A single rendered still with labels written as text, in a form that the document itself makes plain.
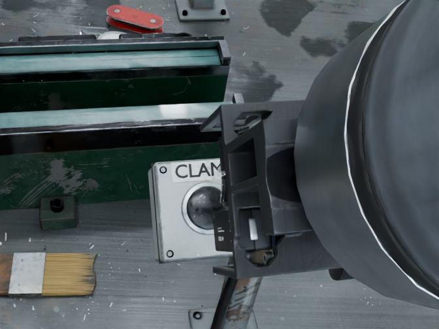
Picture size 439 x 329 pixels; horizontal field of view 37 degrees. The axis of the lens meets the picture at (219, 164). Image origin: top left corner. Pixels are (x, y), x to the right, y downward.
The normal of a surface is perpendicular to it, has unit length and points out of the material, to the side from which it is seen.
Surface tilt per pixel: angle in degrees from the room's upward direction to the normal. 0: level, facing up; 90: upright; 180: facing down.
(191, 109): 0
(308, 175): 90
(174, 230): 33
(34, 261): 0
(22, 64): 0
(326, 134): 83
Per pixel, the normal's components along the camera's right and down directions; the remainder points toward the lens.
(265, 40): 0.11, -0.64
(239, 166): 0.19, -0.11
